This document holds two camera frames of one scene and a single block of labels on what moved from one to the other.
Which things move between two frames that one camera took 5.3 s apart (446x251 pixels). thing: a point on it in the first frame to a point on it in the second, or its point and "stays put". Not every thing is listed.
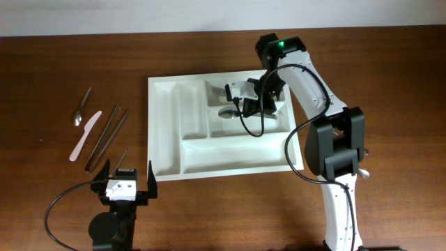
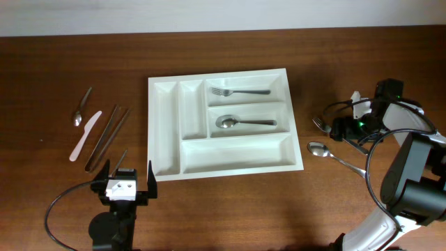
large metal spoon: (231, 113) to (228, 121)
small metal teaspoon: (77, 118) stays put
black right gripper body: (251, 105) to (337, 130)
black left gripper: (143, 199) stays put
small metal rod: (119, 162) stays put
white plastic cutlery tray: (195, 131) stays put
